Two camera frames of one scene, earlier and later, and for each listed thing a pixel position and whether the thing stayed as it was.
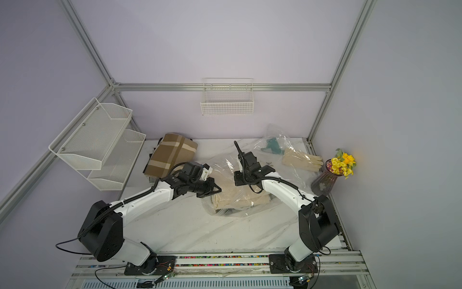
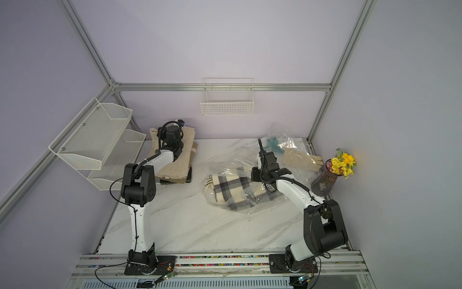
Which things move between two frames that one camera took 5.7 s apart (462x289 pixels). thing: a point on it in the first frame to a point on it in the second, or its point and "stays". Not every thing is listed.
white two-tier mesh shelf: [97, 140] stays
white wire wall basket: [227, 96] stays
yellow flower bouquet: [343, 164] stays
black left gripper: [210, 184] to [162, 133]
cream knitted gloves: [293, 158] stays
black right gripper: [239, 180] to [255, 176]
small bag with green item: [274, 140] stays
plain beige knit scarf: [232, 196] to [180, 170]
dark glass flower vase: [324, 183] stays
